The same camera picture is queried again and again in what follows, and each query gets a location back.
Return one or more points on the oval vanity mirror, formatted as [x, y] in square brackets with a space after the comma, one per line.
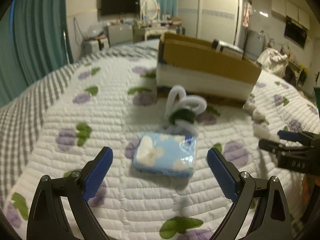
[149, 10]

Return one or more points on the blue tissue pack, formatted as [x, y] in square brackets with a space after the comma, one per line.
[166, 154]

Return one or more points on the teal curtain left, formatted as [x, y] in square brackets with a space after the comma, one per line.
[34, 43]

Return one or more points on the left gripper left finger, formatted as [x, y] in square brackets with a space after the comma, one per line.
[47, 217]

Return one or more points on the white floral quilt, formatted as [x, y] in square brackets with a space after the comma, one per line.
[110, 101]

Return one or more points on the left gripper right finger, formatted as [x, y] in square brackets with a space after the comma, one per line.
[271, 219]

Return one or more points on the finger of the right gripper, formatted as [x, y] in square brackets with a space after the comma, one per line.
[289, 136]
[271, 146]

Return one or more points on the white jacket on chair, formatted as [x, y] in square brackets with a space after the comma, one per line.
[273, 62]

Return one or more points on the black wall television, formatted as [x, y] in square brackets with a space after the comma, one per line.
[118, 7]

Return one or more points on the brown cardboard box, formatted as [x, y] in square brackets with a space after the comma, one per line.
[201, 70]

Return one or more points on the white dressing table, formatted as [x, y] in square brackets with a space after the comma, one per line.
[141, 32]

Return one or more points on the grey checked bed sheet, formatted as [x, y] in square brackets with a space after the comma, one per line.
[22, 119]

